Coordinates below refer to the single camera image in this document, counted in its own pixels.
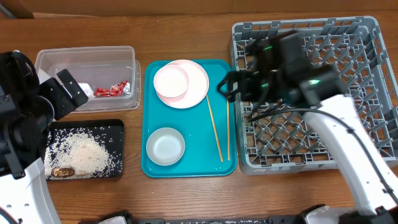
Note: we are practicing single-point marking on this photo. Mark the clear plastic bin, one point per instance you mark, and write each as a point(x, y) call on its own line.
point(100, 67)

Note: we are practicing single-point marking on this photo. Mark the pink plate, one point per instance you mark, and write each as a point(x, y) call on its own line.
point(197, 87)

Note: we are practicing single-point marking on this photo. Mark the teal plastic tray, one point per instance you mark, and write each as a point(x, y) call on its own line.
point(201, 156)

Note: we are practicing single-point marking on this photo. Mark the left wooden chopstick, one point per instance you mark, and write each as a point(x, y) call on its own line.
point(214, 129)

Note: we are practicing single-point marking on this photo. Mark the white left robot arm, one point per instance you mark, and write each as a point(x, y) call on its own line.
point(28, 109)

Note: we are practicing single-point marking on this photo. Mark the brown food piece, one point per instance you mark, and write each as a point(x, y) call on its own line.
point(62, 172)

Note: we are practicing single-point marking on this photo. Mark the black tray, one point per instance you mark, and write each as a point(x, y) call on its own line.
point(112, 128)

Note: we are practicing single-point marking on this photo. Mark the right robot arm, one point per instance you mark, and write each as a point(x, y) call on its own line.
point(282, 71)

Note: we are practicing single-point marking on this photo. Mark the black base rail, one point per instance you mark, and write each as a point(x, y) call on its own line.
point(273, 219)

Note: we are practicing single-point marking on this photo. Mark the metal bowl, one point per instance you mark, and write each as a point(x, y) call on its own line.
point(165, 146)

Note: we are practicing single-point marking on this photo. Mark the white tissue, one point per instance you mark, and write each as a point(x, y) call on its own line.
point(87, 90)

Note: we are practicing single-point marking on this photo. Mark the grey dishwasher rack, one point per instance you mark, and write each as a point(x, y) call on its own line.
point(355, 47)

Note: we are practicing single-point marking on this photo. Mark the rice pile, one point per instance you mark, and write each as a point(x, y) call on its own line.
point(85, 152)

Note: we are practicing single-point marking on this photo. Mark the red snack wrapper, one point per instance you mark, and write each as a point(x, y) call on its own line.
point(120, 89)

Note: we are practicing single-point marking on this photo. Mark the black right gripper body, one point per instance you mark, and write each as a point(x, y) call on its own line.
point(262, 83)

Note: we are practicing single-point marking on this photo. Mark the pink small bowl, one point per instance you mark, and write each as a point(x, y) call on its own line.
point(171, 81)

